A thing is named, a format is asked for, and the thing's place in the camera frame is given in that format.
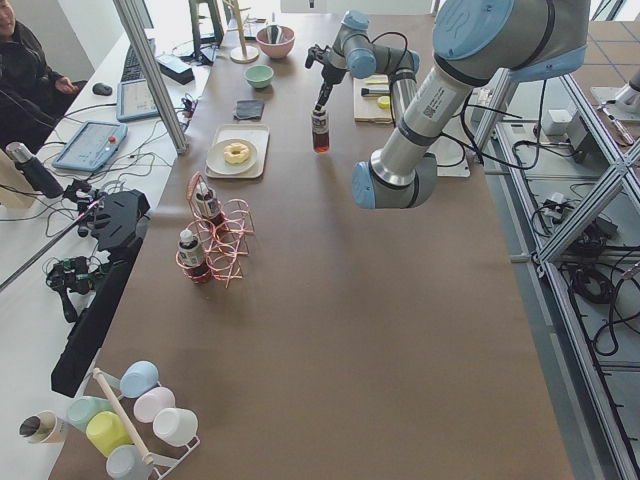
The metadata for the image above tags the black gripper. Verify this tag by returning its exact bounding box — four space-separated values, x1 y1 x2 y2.
305 44 347 111

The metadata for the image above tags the tea bottle white cap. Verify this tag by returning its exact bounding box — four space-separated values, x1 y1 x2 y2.
311 108 330 154

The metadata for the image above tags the cream serving tray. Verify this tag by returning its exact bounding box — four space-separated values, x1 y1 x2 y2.
205 124 269 179

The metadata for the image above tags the tea bottle in rack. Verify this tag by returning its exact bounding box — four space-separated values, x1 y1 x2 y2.
194 181 226 232
178 229 211 284

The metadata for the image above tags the wooden cutting board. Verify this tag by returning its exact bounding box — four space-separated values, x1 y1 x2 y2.
352 78 392 124

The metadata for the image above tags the yellow plastic knife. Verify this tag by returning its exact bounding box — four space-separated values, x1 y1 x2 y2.
365 75 389 85

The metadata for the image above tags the steel muddler black tip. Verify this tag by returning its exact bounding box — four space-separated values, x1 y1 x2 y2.
360 87 390 97

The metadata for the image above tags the half lemon slice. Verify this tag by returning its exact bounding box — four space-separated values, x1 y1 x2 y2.
376 96 391 110

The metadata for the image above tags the green ceramic bowl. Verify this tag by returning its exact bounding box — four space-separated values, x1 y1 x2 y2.
244 65 274 89

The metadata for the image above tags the pink bowl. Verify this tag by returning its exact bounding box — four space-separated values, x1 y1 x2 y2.
256 26 295 59

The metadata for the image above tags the grey folded cloth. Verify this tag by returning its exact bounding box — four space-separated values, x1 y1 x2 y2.
234 99 265 120

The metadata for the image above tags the steel ice scoop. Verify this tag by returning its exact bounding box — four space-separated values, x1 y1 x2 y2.
265 13 282 44

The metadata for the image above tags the wooden mug tree stand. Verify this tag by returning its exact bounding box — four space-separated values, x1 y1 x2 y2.
223 0 260 64

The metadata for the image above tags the glazed donut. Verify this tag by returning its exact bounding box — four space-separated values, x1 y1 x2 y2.
223 142 251 165

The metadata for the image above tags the white round plate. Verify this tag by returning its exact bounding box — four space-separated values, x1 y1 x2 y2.
207 139 257 175

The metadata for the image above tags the blue teach pendant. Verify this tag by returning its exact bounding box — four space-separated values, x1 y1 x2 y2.
116 79 159 122
52 121 128 172

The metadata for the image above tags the black laptop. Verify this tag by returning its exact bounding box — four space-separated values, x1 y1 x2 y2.
119 29 224 86

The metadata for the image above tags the computer mouse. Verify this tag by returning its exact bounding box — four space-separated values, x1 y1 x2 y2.
92 82 113 96

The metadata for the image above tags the seated person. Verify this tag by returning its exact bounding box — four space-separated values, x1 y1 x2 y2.
1 1 86 151

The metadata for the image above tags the black water bottle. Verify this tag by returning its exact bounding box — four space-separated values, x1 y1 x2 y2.
5 142 64 199

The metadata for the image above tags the blue cup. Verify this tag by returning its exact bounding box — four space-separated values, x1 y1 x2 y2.
120 360 159 398

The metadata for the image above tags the white cup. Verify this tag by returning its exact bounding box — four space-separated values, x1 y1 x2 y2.
152 407 199 447

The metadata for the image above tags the mint green cup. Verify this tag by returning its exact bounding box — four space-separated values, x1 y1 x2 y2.
66 396 113 432

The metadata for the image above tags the yellow cup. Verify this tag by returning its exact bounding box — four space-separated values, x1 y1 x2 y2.
85 411 132 457

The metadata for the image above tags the grey cup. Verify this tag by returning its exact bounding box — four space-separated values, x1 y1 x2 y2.
106 445 152 480

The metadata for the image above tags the paper cup with steel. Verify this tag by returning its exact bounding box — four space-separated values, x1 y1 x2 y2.
18 411 68 444

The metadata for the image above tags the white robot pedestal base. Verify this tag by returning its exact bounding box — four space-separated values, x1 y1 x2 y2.
430 135 471 178

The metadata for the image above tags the copper wire bottle rack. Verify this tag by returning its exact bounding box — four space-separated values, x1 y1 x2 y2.
176 172 255 285

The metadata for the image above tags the aluminium frame post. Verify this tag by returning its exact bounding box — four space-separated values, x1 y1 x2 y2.
113 0 188 155

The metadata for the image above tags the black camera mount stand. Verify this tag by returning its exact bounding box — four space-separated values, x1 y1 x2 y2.
46 190 150 398

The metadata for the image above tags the white wire cup rack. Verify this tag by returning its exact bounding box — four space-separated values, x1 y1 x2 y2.
91 368 201 479

